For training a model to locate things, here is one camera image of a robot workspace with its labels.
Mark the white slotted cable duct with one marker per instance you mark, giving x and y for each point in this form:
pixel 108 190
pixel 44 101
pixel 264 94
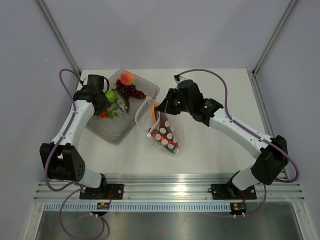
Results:
pixel 211 207

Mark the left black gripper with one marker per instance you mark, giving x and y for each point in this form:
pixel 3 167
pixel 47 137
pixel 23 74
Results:
pixel 106 105

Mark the green lime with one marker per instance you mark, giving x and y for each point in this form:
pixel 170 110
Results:
pixel 111 96

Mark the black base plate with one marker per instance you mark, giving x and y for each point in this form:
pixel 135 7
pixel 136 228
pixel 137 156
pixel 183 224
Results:
pixel 110 192
pixel 221 191

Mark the red orange meat slab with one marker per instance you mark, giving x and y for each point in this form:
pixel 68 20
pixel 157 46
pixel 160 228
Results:
pixel 162 120

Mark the red chili pepper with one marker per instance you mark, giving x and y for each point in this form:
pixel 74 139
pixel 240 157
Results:
pixel 163 140

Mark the green cucumber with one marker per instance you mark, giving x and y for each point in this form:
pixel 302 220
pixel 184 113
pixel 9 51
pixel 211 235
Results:
pixel 168 133

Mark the silver grey fish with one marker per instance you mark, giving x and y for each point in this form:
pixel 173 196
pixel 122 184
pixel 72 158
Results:
pixel 123 102

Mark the orange peach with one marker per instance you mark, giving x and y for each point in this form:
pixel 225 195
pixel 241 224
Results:
pixel 127 78

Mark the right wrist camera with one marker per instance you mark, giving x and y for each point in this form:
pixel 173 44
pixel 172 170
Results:
pixel 178 78

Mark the right aluminium frame post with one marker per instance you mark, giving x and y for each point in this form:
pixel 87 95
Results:
pixel 284 19

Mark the clear plastic food bin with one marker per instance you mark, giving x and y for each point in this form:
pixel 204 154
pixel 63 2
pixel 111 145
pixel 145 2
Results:
pixel 114 130

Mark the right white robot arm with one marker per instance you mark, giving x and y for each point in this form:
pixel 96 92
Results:
pixel 269 152

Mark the clear zip top bag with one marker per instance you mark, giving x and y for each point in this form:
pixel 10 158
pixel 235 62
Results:
pixel 143 118

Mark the aluminium mounting rail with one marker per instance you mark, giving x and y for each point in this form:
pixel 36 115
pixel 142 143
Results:
pixel 172 188

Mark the aluminium frame post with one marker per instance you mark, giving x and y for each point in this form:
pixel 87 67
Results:
pixel 284 19
pixel 57 34

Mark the red green radish bunch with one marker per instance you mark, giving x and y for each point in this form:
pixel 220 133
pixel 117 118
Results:
pixel 110 113

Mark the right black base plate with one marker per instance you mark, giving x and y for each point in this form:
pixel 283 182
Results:
pixel 221 191

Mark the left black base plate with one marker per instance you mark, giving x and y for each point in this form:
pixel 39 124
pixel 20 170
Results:
pixel 110 192

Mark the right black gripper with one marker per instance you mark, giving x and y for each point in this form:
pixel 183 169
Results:
pixel 166 105

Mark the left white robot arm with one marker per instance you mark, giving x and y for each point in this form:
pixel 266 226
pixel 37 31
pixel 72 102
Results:
pixel 60 157

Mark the dark red grape bunch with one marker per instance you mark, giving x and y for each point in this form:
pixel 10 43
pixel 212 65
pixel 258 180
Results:
pixel 129 90

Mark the left aluminium frame post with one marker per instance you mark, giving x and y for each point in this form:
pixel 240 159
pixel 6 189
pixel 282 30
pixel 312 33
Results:
pixel 57 34

